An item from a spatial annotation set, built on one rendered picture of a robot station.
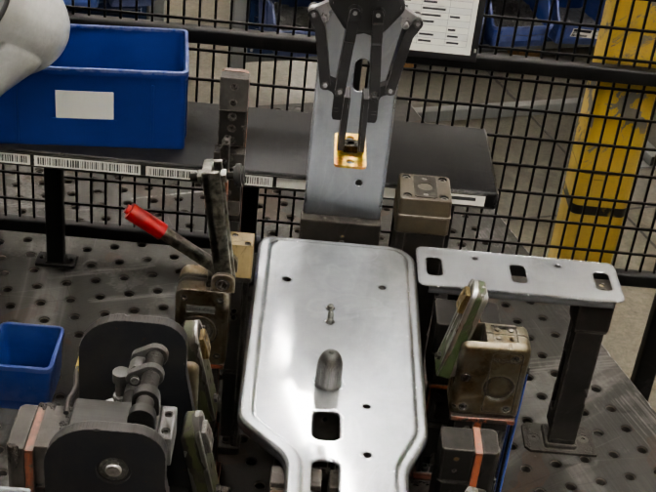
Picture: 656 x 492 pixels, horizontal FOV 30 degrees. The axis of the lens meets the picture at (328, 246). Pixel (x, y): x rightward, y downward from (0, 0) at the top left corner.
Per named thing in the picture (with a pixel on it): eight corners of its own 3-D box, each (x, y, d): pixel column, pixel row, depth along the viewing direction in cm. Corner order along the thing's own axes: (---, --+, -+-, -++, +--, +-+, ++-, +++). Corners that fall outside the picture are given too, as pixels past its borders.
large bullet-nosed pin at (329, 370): (339, 402, 148) (345, 359, 145) (313, 399, 148) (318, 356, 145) (340, 386, 151) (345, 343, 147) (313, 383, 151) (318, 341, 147)
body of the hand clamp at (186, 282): (217, 497, 172) (229, 293, 154) (168, 493, 172) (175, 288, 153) (221, 468, 177) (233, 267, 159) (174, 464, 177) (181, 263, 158)
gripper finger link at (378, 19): (370, -3, 138) (383, -3, 138) (368, 88, 144) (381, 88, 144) (370, 10, 134) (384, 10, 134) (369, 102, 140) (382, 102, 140)
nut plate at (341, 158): (366, 170, 143) (367, 160, 142) (333, 167, 143) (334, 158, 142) (365, 137, 150) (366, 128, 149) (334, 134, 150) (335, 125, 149)
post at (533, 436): (595, 457, 187) (639, 304, 172) (524, 451, 187) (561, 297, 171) (589, 430, 192) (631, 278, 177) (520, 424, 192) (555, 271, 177)
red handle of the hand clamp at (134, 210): (233, 279, 153) (128, 211, 148) (223, 290, 154) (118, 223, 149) (236, 261, 157) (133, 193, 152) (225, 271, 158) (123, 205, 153)
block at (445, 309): (476, 491, 178) (510, 338, 163) (400, 485, 178) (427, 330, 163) (471, 447, 186) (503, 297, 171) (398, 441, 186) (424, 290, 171)
